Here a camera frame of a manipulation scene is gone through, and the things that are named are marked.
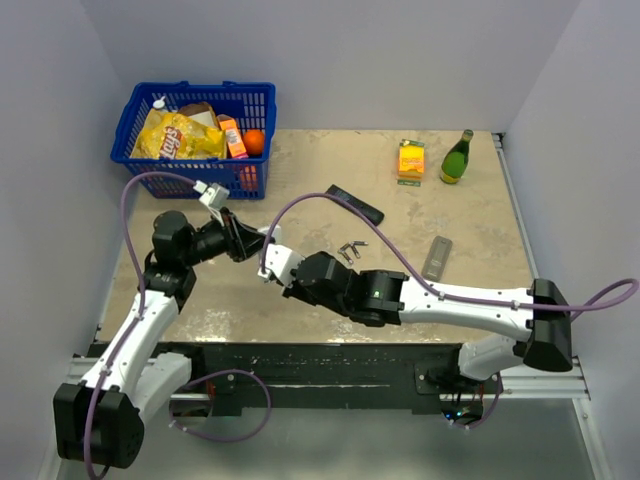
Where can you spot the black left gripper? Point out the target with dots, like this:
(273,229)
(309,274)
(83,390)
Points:
(241,241)

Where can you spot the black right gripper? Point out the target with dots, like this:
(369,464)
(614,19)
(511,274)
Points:
(295,290)

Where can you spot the white remote control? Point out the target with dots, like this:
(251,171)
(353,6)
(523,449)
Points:
(274,236)

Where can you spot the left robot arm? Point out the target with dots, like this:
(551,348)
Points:
(101,418)

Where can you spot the black remote control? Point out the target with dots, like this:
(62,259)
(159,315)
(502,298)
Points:
(374,215)

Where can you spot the grey remote control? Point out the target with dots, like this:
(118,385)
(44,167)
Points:
(437,258)

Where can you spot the orange fruit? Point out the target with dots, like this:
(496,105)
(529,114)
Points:
(254,142)

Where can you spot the blue plastic shopping basket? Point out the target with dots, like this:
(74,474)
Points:
(251,104)

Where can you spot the orange juice carton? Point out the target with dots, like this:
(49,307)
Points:
(235,144)

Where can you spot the brown bread bag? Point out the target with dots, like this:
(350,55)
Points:
(202,113)

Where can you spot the yellow chips bag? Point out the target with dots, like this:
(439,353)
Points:
(173,136)

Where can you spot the yellow orange sponge pack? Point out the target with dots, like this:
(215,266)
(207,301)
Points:
(411,162)

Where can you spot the white bottle cap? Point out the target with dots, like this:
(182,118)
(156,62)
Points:
(160,104)

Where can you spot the green glass bottle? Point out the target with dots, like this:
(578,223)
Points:
(456,160)

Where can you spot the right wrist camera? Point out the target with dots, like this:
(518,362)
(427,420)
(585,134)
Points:
(279,262)

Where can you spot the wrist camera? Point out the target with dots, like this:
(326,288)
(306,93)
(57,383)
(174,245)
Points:
(212,196)
(279,262)

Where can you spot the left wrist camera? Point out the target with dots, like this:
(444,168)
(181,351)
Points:
(212,196)

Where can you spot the aluminium rail frame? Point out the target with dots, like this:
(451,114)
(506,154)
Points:
(519,381)

